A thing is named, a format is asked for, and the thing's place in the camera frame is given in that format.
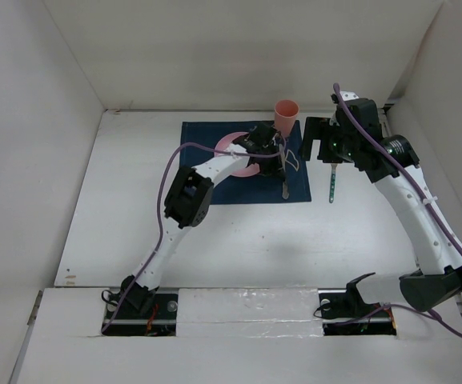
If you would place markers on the dark blue cloth placemat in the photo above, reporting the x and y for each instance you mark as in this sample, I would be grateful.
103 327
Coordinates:
255 189

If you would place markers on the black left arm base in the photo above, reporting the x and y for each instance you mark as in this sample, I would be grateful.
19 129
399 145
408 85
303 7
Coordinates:
156 318

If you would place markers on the aluminium rail front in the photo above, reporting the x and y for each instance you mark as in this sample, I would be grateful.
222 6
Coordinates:
221 305

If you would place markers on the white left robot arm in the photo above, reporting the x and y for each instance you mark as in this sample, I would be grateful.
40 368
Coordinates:
186 203

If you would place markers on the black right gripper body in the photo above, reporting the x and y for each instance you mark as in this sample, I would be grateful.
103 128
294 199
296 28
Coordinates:
342 145

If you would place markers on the pink plastic cup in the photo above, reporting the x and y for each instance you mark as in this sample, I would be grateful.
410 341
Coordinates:
286 112

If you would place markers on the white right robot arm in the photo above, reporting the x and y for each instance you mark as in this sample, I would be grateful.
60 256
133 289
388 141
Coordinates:
397 175

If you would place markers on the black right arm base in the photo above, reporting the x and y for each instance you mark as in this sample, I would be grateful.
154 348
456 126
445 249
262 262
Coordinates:
340 310

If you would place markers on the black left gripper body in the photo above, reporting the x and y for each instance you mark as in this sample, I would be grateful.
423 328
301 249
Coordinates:
270 166

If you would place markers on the pink plastic plate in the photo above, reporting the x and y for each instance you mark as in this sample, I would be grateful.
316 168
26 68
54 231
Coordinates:
223 144

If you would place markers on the fork with green handle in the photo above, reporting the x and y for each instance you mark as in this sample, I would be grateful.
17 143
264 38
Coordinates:
331 195

